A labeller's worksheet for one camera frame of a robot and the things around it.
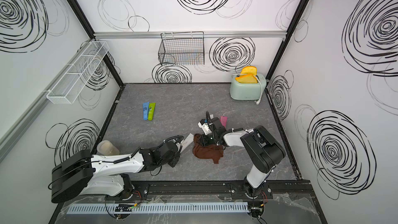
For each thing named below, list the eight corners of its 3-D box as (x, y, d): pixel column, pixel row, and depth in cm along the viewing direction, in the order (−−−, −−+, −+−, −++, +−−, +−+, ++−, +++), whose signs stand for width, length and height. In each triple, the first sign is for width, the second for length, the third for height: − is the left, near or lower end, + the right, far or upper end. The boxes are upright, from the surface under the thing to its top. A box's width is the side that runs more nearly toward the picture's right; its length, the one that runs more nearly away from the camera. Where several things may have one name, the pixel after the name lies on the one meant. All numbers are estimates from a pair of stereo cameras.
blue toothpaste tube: (143, 120, 102) (142, 118, 100) (144, 104, 110) (143, 102, 108) (148, 119, 102) (147, 117, 100) (149, 104, 111) (148, 101, 109)
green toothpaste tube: (148, 120, 102) (147, 118, 100) (150, 105, 110) (149, 103, 108) (154, 120, 102) (153, 118, 100) (155, 104, 110) (154, 102, 108)
